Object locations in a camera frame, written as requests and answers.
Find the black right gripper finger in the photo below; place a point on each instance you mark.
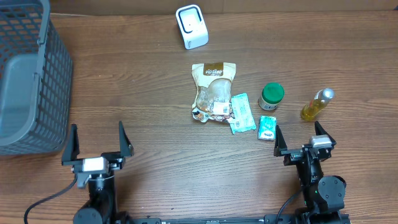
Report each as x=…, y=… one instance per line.
x=320, y=131
x=280, y=145

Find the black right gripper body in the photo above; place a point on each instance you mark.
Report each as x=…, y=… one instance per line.
x=293, y=157

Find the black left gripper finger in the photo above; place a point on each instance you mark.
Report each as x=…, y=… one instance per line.
x=72, y=148
x=126, y=148

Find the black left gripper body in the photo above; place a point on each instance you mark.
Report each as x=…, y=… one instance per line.
x=112, y=158

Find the yellow dish soap bottle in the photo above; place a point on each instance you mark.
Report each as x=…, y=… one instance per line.
x=310, y=111

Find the small teal tissue pack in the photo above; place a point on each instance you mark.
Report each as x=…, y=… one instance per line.
x=267, y=126

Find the teal wet wipes pack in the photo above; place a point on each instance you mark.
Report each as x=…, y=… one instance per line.
x=244, y=120

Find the green lid jar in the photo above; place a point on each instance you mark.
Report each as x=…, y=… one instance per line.
x=271, y=95

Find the brown snack bag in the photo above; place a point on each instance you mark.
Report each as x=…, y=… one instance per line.
x=213, y=98

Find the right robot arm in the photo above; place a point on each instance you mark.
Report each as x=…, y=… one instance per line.
x=323, y=195

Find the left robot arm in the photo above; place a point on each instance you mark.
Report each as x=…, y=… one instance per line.
x=102, y=203

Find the white barcode scanner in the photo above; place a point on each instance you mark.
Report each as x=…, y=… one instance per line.
x=192, y=26

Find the grey plastic mesh basket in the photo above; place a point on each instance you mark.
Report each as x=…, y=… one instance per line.
x=36, y=80

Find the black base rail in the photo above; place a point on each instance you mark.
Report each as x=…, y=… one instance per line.
x=267, y=219

